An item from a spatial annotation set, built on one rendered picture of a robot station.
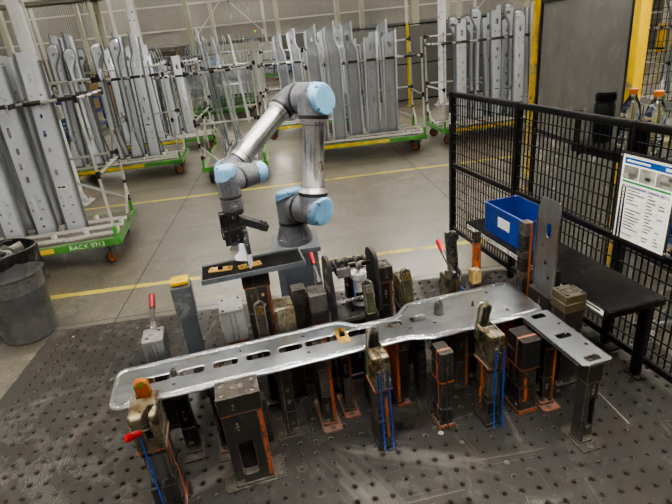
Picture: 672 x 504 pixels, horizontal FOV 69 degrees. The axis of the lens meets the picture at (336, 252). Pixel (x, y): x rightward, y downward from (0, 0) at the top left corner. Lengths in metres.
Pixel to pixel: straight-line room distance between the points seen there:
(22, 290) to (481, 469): 3.43
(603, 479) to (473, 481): 0.35
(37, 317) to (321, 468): 3.09
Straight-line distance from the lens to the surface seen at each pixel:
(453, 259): 1.82
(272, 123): 1.91
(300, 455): 1.68
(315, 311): 1.72
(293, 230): 2.04
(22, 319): 4.29
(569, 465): 1.67
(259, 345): 1.63
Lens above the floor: 1.89
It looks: 24 degrees down
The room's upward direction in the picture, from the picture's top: 6 degrees counter-clockwise
